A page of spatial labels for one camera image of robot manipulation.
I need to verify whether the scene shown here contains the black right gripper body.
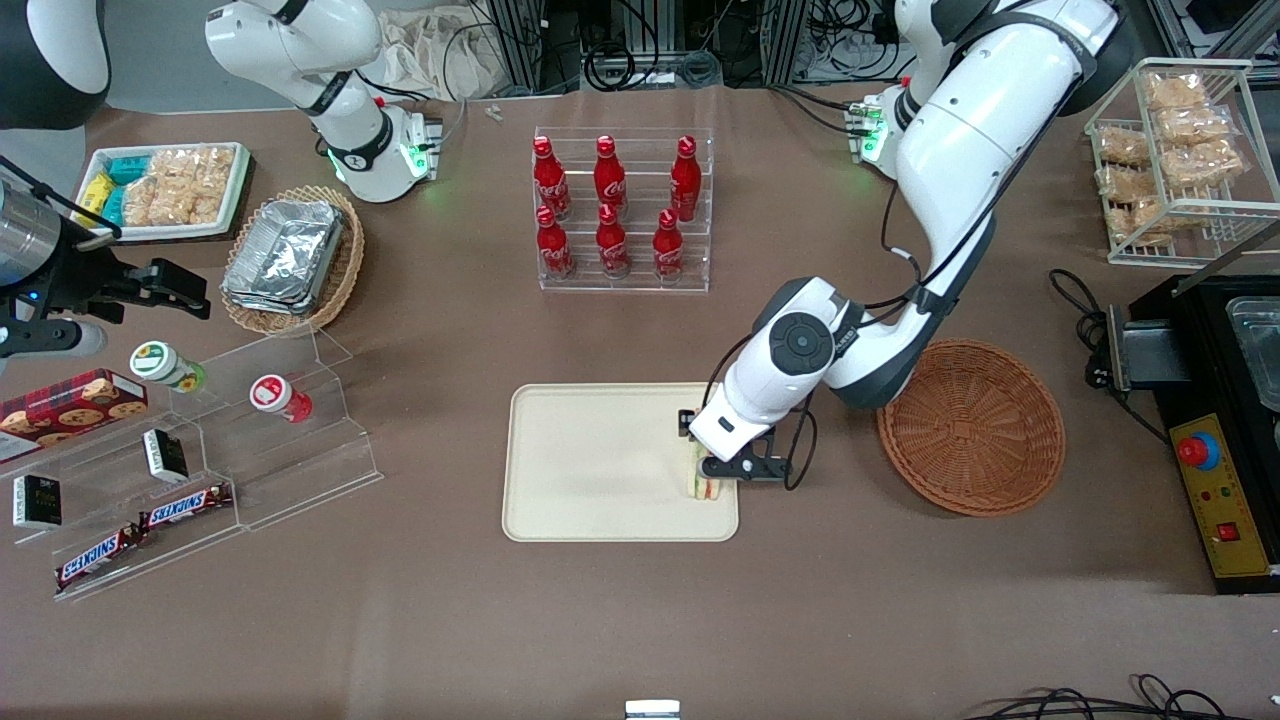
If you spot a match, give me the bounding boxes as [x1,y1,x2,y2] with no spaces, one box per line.
[38,233,151,323]

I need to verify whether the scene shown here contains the triangular sandwich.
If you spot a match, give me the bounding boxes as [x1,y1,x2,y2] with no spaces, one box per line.
[685,439,724,502]

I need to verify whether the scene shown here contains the aluminium foil tray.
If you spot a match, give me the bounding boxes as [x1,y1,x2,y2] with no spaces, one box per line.
[220,280,339,317]
[226,197,347,303]

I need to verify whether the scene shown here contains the cream plastic tray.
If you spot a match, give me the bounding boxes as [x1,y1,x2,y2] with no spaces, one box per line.
[501,382,740,544]

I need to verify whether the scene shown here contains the white snack tray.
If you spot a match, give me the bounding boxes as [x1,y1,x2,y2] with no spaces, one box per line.
[74,141,252,244]

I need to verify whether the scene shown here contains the light wicker basket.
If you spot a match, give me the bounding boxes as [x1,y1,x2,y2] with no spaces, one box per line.
[219,184,367,337]

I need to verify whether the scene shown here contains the brown wicker basket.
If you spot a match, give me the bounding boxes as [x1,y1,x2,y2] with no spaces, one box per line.
[876,339,1067,519]

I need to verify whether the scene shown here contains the green lid cup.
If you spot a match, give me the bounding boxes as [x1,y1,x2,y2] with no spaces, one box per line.
[129,340,209,394]

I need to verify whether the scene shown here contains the clear rice cracker bag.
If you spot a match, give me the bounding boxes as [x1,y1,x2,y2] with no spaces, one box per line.
[152,186,229,228]
[150,147,237,197]
[121,175,163,228]

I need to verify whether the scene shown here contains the red plaid cookie box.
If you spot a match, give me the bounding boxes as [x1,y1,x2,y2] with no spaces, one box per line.
[0,368,150,464]

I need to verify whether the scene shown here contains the red lid cup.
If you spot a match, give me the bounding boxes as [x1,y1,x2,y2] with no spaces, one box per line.
[249,374,314,424]

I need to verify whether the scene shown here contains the small black box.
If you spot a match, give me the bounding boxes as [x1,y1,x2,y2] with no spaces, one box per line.
[12,475,63,530]
[142,428,190,484]

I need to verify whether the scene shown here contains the clear acrylic bottle rack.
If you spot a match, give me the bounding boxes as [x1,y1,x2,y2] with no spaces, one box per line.
[532,126,716,295]

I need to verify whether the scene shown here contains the red cola bottle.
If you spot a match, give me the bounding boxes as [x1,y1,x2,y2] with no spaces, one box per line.
[535,205,575,282]
[595,203,632,280]
[593,135,629,211]
[652,208,687,284]
[532,136,572,222]
[669,135,704,224]

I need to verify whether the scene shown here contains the snickers bar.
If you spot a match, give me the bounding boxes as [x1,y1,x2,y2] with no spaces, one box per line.
[54,526,147,594]
[137,482,234,532]

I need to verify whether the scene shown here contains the clear acrylic stepped stand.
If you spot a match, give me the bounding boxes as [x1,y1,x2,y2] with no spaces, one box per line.
[165,324,385,533]
[0,398,247,603]

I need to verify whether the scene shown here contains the white cloth bag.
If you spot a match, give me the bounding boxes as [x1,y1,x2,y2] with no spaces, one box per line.
[374,4,523,102]

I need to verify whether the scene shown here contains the black machine yellow panel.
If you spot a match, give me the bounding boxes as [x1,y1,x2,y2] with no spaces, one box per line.
[1104,271,1280,597]

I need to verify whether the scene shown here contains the clear plastic container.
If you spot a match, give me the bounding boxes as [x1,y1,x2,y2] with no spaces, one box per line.
[1224,296,1280,413]

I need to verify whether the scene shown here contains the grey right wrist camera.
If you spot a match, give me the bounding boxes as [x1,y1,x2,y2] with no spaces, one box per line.
[0,319,107,362]

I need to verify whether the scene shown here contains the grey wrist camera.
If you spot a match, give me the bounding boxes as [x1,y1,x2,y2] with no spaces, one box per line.
[0,319,107,362]
[699,453,793,484]

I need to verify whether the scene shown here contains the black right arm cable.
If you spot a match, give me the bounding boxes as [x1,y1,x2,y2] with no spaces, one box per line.
[0,154,124,242]

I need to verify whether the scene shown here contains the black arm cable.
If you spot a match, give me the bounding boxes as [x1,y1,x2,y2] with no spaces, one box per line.
[704,170,1013,492]
[0,154,124,242]

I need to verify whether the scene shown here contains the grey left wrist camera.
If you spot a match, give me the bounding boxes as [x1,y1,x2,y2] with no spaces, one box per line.
[699,453,793,484]

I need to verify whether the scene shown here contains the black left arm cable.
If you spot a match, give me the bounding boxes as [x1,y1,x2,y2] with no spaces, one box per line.
[704,170,1013,492]

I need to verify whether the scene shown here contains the black background cable bundle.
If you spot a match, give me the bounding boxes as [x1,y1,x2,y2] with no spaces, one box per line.
[545,0,763,93]

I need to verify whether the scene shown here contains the aluminium frame post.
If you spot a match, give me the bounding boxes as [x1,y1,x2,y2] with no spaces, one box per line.
[758,0,813,87]
[478,0,547,97]

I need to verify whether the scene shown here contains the black machine power cable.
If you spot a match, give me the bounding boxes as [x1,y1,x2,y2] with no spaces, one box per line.
[1047,267,1173,447]

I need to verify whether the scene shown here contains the black floor cable bundle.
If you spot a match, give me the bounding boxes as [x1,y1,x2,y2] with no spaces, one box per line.
[962,674,1253,720]

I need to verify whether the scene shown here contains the white wire rack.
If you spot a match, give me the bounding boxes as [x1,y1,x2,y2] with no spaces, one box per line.
[1084,57,1280,268]

